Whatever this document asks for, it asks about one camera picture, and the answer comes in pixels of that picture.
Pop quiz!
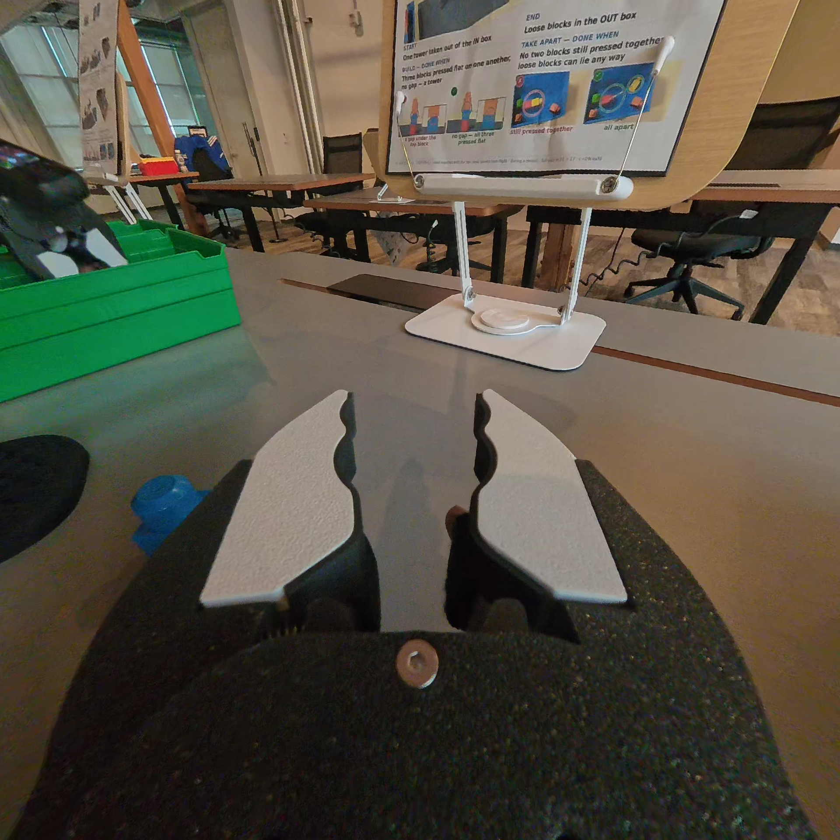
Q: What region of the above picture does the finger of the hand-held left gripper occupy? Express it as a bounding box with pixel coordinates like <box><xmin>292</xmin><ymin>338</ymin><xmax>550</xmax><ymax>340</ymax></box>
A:
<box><xmin>35</xmin><ymin>251</ymin><xmax>82</xmax><ymax>283</ymax></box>
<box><xmin>77</xmin><ymin>218</ymin><xmax>130</xmax><ymax>270</ymax></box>

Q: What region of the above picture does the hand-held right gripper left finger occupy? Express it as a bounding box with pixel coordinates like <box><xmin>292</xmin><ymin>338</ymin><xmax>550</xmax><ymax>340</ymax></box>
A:
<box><xmin>199</xmin><ymin>388</ymin><xmax>378</xmax><ymax>608</ymax></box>

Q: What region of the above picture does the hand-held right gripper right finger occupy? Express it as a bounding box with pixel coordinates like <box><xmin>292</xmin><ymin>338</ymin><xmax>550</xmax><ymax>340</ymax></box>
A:
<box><xmin>446</xmin><ymin>388</ymin><xmax>630</xmax><ymax>603</ymax></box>

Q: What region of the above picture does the green plastic bin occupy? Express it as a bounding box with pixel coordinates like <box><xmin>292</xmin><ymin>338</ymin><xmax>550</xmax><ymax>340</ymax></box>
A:
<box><xmin>0</xmin><ymin>220</ymin><xmax>242</xmax><ymax>403</ymax></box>

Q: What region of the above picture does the blue mega block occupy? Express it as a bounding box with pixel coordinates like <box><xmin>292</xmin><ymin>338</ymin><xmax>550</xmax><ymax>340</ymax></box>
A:
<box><xmin>130</xmin><ymin>475</ymin><xmax>212</xmax><ymax>559</ymax></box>

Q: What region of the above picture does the wooden desk with black legs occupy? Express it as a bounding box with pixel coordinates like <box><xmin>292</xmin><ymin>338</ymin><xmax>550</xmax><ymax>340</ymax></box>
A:
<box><xmin>525</xmin><ymin>168</ymin><xmax>840</xmax><ymax>326</ymax></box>
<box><xmin>302</xmin><ymin>189</ymin><xmax>527</xmax><ymax>278</ymax></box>
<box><xmin>186</xmin><ymin>171</ymin><xmax>375</xmax><ymax>254</ymax></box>
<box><xmin>130</xmin><ymin>170</ymin><xmax>199</xmax><ymax>232</ymax></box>

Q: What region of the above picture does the wooden board with picture sheet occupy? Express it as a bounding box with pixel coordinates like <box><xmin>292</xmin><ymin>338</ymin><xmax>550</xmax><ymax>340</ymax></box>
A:
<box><xmin>77</xmin><ymin>0</ymin><xmax>153</xmax><ymax>223</ymax></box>

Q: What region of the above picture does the blue jacket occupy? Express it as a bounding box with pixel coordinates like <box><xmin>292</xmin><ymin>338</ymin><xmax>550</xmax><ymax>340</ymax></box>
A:
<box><xmin>173</xmin><ymin>134</ymin><xmax>228</xmax><ymax>182</ymax></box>

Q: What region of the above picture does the slanted wooden beam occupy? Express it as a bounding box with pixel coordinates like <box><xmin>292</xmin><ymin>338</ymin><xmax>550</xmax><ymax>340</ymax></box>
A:
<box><xmin>117</xmin><ymin>0</ymin><xmax>212</xmax><ymax>238</ymax></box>

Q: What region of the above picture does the white document stand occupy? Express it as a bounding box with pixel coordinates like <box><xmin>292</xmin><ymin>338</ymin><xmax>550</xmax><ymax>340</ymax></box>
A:
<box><xmin>392</xmin><ymin>36</ymin><xmax>677</xmax><ymax>373</ymax></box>

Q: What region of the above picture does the black round pad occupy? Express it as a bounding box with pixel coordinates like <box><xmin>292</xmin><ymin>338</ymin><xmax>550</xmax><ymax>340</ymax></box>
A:
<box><xmin>0</xmin><ymin>434</ymin><xmax>91</xmax><ymax>564</ymax></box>

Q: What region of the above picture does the black flat plate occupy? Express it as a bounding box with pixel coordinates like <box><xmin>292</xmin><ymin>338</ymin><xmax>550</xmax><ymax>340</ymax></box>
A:
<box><xmin>325</xmin><ymin>273</ymin><xmax>462</xmax><ymax>314</ymax></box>

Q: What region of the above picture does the black office chair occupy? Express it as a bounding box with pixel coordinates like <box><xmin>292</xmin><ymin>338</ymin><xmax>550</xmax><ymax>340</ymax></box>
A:
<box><xmin>321</xmin><ymin>133</ymin><xmax>364</xmax><ymax>257</ymax></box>
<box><xmin>622</xmin><ymin>97</ymin><xmax>840</xmax><ymax>324</ymax></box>
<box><xmin>416</xmin><ymin>215</ymin><xmax>497</xmax><ymax>277</ymax></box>

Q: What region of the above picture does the printed instruction sheet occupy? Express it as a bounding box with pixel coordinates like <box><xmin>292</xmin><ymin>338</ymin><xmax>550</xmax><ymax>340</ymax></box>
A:
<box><xmin>385</xmin><ymin>0</ymin><xmax>731</xmax><ymax>178</ymax></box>

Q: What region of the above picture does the wooden display board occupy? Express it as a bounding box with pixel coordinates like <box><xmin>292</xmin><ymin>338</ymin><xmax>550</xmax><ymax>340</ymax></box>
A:
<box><xmin>377</xmin><ymin>0</ymin><xmax>803</xmax><ymax>212</ymax></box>

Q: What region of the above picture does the black coiled cable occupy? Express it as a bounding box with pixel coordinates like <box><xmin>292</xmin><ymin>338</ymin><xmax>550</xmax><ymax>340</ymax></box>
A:
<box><xmin>580</xmin><ymin>241</ymin><xmax>641</xmax><ymax>294</ymax></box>

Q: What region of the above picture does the wooden post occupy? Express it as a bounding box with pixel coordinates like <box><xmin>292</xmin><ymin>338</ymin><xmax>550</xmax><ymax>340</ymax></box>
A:
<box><xmin>541</xmin><ymin>222</ymin><xmax>583</xmax><ymax>291</ymax></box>

